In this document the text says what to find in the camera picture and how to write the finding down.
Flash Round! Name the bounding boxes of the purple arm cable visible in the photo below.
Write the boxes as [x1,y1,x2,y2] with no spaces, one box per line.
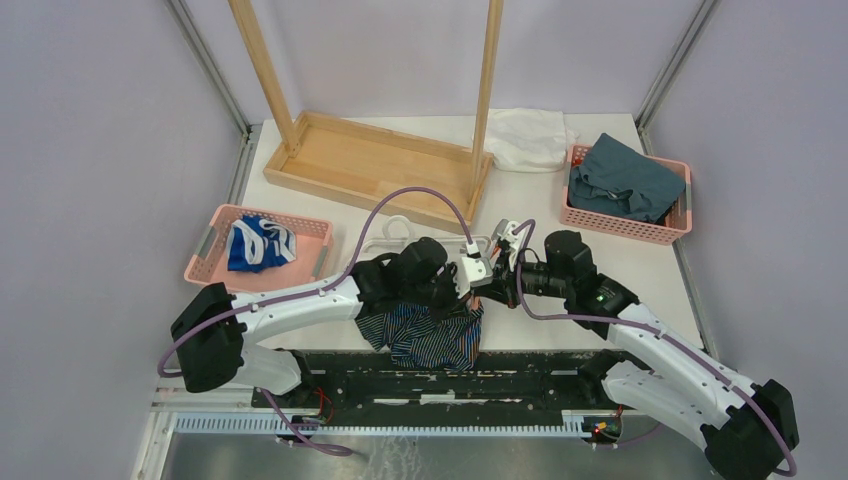
[156,186,478,458]
[513,218,798,478]

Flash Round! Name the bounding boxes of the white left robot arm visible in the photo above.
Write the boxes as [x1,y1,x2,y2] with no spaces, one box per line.
[171,237,491,407]

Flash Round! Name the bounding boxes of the pink basket left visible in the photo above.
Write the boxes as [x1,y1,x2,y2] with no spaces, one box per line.
[184,204,333,292]

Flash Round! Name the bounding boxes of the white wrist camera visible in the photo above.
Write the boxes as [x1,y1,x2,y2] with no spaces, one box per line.
[490,219,529,267]
[455,242,493,295]

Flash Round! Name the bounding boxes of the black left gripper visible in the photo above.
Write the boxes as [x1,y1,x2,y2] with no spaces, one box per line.
[402,262,475,327]

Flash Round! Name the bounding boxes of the wooden hanger rack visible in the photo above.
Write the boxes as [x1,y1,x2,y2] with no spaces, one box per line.
[229,1,504,233]

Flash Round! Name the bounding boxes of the teal grey underwear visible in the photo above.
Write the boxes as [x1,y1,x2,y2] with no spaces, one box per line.
[567,133,685,224]

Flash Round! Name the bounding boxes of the white folded cloth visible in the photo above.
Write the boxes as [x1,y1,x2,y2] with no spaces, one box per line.
[484,108,580,174]

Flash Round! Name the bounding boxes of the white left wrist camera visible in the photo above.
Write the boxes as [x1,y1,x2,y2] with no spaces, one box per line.
[455,242,493,295]

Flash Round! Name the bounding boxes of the white slotted cable duct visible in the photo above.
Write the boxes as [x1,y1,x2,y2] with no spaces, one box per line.
[173,413,591,439]

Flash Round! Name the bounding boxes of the navy striped boxer underwear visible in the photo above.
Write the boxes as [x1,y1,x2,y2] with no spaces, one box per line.
[355,304,484,371]

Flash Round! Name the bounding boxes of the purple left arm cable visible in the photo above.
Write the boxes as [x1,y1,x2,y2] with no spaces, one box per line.
[156,186,478,458]

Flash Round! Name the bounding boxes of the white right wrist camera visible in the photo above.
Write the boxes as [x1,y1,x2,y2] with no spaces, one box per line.
[490,219,529,267]

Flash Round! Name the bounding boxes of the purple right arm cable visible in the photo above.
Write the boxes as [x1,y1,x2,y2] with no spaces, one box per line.
[513,218,798,478]

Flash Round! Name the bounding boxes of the pink basket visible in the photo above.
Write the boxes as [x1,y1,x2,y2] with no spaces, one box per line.
[184,204,333,292]
[561,134,692,245]

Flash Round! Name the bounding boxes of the white plastic clip hanger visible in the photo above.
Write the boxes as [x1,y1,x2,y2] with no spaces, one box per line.
[357,215,468,265]

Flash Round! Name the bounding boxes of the blue white underwear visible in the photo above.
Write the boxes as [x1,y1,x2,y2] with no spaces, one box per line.
[225,215,297,273]

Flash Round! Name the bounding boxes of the pink basket right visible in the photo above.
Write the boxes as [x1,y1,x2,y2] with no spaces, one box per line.
[561,134,692,245]

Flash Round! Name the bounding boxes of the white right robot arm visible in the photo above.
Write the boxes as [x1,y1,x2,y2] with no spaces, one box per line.
[475,221,799,479]

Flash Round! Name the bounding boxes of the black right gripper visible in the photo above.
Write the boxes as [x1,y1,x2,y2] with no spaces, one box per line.
[474,245,572,309]

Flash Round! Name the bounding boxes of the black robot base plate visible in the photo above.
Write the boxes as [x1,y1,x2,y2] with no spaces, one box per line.
[275,350,619,428]

